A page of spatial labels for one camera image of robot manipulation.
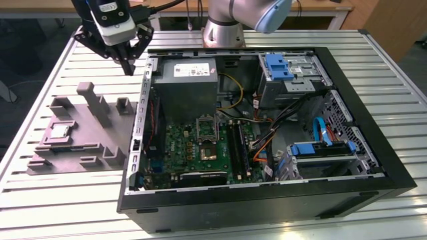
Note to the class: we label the black PC case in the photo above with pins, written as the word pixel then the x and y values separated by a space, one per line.
pixel 268 207

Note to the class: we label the white furniture leg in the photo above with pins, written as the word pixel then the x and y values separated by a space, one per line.
pixel 7 91

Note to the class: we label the grey parts rack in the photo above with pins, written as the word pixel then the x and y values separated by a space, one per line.
pixel 90 135

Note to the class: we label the CPU socket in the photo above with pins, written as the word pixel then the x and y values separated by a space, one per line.
pixel 209 153

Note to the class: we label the grey metal drive cage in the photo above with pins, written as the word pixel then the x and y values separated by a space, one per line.
pixel 277 92

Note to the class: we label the silver CPU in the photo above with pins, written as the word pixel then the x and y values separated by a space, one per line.
pixel 61 131

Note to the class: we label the grey power supply unit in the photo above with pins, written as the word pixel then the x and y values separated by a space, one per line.
pixel 188 100

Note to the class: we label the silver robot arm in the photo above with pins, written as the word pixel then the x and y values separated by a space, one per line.
pixel 222 27

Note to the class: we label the black RAM slot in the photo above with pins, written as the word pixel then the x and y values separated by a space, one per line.
pixel 237 150
pixel 246 148
pixel 233 150
pixel 242 149

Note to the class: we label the blue card retention latch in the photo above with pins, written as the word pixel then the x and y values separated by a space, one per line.
pixel 138 182

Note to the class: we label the blue disk carrier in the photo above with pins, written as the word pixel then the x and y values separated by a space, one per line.
pixel 304 149

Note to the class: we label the green motherboard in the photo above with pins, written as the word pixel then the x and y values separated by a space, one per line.
pixel 188 160

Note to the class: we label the wooden desk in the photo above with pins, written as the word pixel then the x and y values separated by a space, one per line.
pixel 321 6

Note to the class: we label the blue drive bay latch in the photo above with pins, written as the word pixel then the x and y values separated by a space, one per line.
pixel 277 67

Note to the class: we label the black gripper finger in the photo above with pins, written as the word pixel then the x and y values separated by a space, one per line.
pixel 145 37
pixel 97 46

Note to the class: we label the black graphics card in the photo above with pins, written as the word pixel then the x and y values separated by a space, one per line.
pixel 202 176

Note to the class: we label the metal locking lever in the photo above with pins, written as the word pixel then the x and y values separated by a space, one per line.
pixel 220 130

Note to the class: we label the wooden cabinet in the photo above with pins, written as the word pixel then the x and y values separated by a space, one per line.
pixel 394 25

